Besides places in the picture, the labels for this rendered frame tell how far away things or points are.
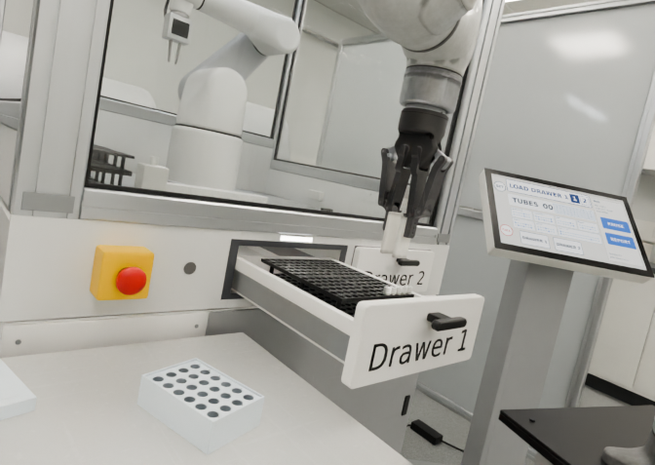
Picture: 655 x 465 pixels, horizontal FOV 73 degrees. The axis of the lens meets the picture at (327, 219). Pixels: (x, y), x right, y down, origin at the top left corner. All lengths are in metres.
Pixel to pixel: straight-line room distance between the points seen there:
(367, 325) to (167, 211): 0.37
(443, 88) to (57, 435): 0.64
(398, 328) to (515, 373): 1.09
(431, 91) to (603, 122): 1.62
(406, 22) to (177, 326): 0.59
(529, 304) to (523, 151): 0.97
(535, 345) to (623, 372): 1.92
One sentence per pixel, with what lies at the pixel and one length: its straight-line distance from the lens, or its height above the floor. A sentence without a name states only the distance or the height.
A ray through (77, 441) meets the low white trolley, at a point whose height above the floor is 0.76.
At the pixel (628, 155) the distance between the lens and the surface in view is 2.21.
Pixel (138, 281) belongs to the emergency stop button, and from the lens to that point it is 0.68.
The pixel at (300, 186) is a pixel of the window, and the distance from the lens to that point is 0.89.
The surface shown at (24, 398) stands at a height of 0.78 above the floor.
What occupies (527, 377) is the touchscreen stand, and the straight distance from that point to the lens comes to 1.70.
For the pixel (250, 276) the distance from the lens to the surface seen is 0.79.
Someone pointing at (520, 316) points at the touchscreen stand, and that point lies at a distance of 1.61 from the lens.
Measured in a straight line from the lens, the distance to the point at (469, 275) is 2.44.
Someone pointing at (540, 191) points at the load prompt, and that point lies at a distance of 1.62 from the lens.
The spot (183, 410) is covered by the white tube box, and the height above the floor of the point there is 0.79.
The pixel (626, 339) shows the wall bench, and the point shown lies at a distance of 3.51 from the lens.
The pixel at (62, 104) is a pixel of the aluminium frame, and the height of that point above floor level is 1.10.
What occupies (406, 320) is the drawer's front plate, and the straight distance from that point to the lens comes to 0.62.
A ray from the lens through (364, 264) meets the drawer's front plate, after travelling 1.01.
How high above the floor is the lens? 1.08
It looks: 6 degrees down
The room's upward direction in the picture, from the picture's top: 11 degrees clockwise
